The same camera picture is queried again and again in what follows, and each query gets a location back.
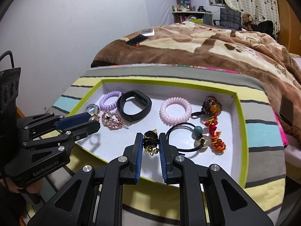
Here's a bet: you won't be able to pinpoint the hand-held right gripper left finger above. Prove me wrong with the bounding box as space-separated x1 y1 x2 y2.
27 132 144 226

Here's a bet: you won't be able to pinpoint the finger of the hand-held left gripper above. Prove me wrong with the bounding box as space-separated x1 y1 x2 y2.
16 112 91 131
22 120 101 150

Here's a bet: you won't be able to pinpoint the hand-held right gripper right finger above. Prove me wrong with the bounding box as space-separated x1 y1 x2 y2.
158 132 274 226

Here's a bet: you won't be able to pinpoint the blue-grey hair tie gold ring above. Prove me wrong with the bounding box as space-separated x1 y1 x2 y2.
86 103 101 122

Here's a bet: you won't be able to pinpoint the black hair tie gold bells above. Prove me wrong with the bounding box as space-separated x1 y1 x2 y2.
143 129 161 156

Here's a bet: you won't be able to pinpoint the pink rhinestone hair clip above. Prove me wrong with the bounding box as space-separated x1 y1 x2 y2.
101 110 129 131

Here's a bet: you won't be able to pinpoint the purple spiral hair tie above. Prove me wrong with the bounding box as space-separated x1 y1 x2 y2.
99 90 122 111

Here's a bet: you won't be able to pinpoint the black hair tie teal bead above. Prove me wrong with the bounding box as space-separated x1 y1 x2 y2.
166 122 210 153

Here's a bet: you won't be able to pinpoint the red beaded charm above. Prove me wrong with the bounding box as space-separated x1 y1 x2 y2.
204 115 228 153

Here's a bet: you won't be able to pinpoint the lime green shallow box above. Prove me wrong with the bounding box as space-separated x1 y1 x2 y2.
68 79 249 189

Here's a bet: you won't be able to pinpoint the dark red bead bracelet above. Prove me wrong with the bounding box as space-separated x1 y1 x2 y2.
191 95 224 119

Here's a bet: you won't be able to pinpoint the person's left forearm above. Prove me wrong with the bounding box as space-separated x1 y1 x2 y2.
0 186 27 226

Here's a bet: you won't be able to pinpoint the person's left hand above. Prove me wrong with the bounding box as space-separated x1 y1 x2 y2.
0 177 44 195

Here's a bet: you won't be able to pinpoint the black fitness band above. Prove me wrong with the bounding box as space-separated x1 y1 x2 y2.
117 90 153 123

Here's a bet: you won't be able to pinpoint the wooden door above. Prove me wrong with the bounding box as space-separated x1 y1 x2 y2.
14 105 25 118

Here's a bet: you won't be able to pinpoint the black phone red charm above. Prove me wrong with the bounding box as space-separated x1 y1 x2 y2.
125 34 149 47

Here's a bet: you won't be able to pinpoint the small white box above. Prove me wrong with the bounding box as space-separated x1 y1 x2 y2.
139 27 155 37

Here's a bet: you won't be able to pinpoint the pink cloth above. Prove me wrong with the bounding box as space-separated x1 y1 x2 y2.
172 63 289 147

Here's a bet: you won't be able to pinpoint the brown patterned blanket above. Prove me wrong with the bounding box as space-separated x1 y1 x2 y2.
90 20 301 133

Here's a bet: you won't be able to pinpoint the white shelf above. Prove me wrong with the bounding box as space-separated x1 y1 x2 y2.
171 10 214 25

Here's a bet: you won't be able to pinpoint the group of bottles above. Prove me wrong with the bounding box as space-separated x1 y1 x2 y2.
173 0 197 12

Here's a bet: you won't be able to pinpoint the black office chair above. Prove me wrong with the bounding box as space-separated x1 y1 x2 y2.
213 7 243 30

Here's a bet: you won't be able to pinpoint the brown teddy bear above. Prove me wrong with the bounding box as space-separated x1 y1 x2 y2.
242 13 255 31

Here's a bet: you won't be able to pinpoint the black clothing heap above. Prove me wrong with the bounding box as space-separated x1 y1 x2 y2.
251 20 276 40

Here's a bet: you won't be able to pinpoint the dotted curtain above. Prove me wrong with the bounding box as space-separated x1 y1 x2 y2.
217 0 281 33

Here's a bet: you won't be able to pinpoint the wooden headboard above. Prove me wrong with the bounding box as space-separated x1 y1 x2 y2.
272 0 296 53

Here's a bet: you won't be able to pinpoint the pink spiral hair tie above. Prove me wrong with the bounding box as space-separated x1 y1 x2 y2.
160 97 192 126

